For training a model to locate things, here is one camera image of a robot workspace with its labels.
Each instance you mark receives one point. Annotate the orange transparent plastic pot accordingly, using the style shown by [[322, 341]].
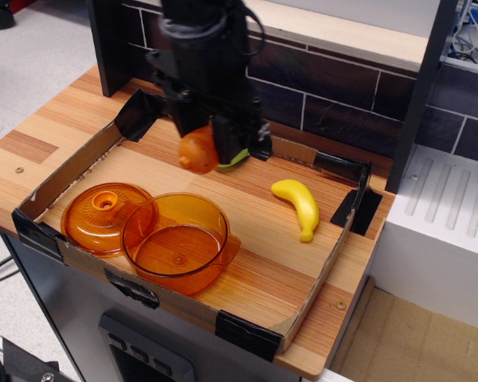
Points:
[[180, 241]]

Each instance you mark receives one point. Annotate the cardboard fence with black tape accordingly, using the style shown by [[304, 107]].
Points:
[[277, 299]]

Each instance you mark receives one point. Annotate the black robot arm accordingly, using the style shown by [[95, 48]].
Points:
[[186, 20]]

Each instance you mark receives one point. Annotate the dark brick backsplash panel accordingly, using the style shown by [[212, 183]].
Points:
[[360, 103]]

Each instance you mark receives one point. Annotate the orange transparent pot lid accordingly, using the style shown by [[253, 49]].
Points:
[[96, 219]]

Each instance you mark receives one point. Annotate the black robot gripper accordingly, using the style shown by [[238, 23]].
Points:
[[205, 83]]

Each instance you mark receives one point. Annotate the grey oven control panel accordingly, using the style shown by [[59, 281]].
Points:
[[138, 358]]

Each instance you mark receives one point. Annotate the white toy sink drainboard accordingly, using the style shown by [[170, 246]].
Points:
[[427, 252]]

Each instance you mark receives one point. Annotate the green toy pear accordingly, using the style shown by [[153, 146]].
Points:
[[235, 161]]

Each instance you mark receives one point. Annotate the yellow toy banana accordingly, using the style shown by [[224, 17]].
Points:
[[307, 209]]

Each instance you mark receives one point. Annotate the orange toy carrot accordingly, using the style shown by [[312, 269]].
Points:
[[197, 152]]

